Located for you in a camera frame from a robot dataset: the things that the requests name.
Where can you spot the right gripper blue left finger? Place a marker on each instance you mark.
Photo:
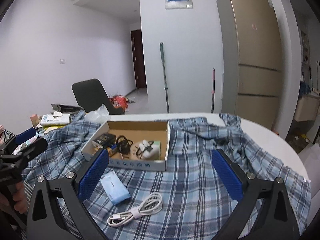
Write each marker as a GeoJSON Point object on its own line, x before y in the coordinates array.
{"type": "Point", "coordinates": [90, 173]}

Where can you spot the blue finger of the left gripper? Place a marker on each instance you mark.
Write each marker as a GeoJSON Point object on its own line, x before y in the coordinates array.
{"type": "Point", "coordinates": [31, 151]}
{"type": "Point", "coordinates": [25, 136]}

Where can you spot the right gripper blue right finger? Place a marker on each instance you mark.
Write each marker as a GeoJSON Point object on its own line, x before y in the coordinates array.
{"type": "Point", "coordinates": [230, 174]}

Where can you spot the blue tissue pack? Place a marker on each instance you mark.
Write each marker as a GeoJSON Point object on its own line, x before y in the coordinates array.
{"type": "Point", "coordinates": [114, 188]}

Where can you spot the white plush charger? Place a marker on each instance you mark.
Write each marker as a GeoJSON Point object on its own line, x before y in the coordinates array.
{"type": "Point", "coordinates": [148, 150]}

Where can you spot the person's left hand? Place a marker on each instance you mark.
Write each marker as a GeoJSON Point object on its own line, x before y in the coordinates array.
{"type": "Point", "coordinates": [20, 198]}

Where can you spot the white medicine box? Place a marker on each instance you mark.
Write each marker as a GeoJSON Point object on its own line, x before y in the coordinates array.
{"type": "Point", "coordinates": [55, 119]}

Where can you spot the yellow black small box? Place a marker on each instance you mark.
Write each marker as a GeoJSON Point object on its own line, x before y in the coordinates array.
{"type": "Point", "coordinates": [106, 141]}

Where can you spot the blue plaid shirt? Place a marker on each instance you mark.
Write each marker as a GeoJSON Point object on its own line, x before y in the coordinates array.
{"type": "Point", "coordinates": [195, 201]}

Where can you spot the clear plastic bag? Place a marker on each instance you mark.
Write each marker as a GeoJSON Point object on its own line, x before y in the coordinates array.
{"type": "Point", "coordinates": [98, 116]}

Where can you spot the open cardboard box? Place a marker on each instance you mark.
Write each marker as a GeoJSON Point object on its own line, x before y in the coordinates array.
{"type": "Point", "coordinates": [157, 133]}

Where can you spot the black office chair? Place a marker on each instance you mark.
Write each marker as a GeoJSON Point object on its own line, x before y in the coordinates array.
{"type": "Point", "coordinates": [90, 95]}

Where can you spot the red plastic bag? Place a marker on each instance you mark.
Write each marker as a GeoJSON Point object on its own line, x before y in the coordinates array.
{"type": "Point", "coordinates": [119, 101]}

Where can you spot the beige bathroom cabinet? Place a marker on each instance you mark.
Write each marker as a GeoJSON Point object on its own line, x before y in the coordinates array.
{"type": "Point", "coordinates": [307, 108]}

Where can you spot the dark brown door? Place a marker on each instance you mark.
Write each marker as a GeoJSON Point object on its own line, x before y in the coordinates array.
{"type": "Point", "coordinates": [138, 58]}

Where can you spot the gold refrigerator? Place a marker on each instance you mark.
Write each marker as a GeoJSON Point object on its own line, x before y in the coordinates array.
{"type": "Point", "coordinates": [252, 60]}

